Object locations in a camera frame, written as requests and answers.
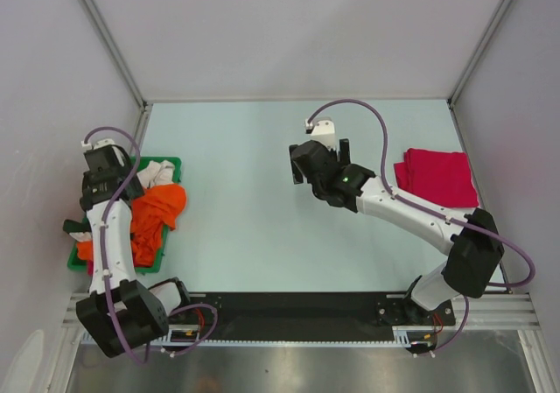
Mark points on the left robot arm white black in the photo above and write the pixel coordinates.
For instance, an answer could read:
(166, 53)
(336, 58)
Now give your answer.
(119, 312)

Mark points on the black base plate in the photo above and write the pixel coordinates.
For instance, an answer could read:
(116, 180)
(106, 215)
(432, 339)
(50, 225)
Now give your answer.
(317, 316)

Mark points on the dark green t shirt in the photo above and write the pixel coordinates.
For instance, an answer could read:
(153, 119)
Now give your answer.
(71, 226)

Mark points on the magenta t shirt in bin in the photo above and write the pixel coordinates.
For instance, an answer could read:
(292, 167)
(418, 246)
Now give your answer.
(90, 268)

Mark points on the green plastic bin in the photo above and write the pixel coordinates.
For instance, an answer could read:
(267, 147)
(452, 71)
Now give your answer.
(75, 264)

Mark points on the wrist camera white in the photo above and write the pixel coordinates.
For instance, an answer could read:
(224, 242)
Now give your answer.
(322, 130)
(88, 146)

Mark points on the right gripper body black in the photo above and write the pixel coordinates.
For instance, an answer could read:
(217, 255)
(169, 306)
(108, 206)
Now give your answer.
(298, 177)

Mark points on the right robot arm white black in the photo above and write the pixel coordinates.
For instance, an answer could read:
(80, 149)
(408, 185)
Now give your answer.
(467, 240)

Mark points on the aluminium frame rail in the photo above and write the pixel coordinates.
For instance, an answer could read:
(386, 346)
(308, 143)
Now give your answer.
(494, 311)

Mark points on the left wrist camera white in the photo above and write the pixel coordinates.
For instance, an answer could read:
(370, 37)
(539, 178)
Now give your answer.
(88, 146)

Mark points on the orange t shirt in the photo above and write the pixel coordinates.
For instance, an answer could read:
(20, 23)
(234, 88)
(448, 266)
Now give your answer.
(158, 208)
(85, 251)

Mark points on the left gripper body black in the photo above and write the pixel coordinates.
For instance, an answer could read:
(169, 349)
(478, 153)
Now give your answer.
(126, 169)

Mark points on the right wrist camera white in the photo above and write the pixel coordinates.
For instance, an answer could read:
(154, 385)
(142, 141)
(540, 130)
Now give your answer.
(322, 130)

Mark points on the folded magenta t shirt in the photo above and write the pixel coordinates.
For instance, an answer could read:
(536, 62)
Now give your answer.
(443, 178)

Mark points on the grey slotted cable duct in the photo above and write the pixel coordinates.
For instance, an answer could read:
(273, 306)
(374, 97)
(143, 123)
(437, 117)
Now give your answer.
(399, 337)

